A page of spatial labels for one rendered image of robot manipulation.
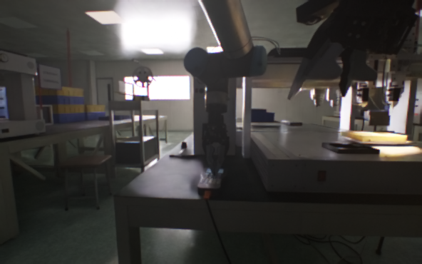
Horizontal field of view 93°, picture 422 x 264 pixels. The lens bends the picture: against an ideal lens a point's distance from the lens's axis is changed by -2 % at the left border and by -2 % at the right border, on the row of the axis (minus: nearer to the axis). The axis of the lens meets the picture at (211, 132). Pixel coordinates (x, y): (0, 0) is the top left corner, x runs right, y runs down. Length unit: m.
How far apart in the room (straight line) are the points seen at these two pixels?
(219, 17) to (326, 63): 0.22
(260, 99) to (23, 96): 7.07
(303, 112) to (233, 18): 8.10
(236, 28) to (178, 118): 7.82
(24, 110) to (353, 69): 2.26
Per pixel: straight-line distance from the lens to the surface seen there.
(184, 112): 8.18
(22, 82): 2.33
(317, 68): 0.35
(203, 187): 0.60
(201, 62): 0.57
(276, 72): 1.04
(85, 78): 9.50
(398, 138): 1.04
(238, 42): 0.49
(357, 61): 0.44
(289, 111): 8.34
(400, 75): 1.12
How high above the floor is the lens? 1.00
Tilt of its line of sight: 7 degrees down
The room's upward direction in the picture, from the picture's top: straight up
